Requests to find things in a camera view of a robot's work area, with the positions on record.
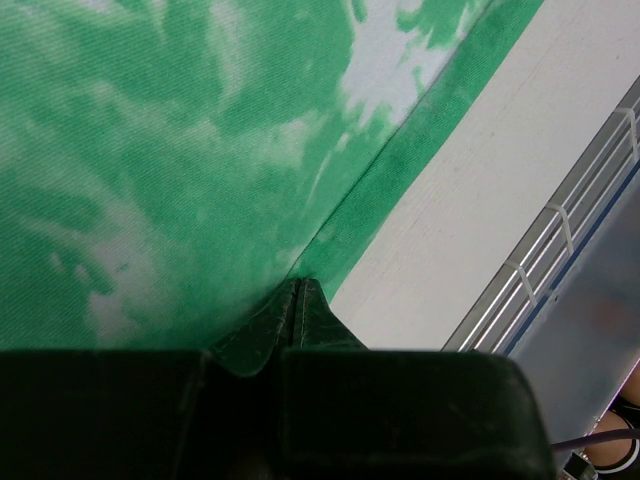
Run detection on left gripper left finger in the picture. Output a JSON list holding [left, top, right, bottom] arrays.
[[1, 280, 300, 479]]

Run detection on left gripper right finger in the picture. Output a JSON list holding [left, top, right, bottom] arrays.
[[277, 279, 555, 479]]

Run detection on aluminium frame rail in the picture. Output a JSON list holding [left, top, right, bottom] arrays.
[[446, 86, 639, 442]]

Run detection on green white tie-dye trousers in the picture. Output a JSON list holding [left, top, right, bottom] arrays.
[[1, 1, 540, 350]]

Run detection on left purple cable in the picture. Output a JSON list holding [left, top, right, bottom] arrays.
[[549, 433, 640, 456]]

